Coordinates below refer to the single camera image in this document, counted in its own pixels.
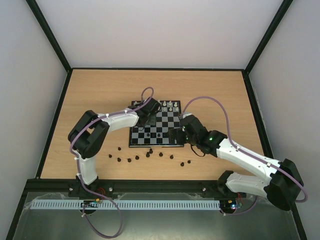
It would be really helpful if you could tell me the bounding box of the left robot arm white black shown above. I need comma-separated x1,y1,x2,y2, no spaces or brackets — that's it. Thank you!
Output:
67,97,161,186

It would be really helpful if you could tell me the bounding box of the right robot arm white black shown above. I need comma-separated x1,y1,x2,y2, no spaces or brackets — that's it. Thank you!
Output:
168,113,304,211

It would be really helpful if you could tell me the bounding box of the black and white chessboard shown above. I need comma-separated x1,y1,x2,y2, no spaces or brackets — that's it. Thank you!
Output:
128,100,184,148

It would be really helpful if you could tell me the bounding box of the black aluminium rail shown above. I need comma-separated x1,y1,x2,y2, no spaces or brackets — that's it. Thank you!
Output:
24,178,291,200

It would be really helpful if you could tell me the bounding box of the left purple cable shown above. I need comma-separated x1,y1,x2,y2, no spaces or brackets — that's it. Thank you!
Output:
69,86,124,238

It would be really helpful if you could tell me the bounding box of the light blue cable duct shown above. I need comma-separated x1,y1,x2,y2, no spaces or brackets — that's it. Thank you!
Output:
30,199,221,211

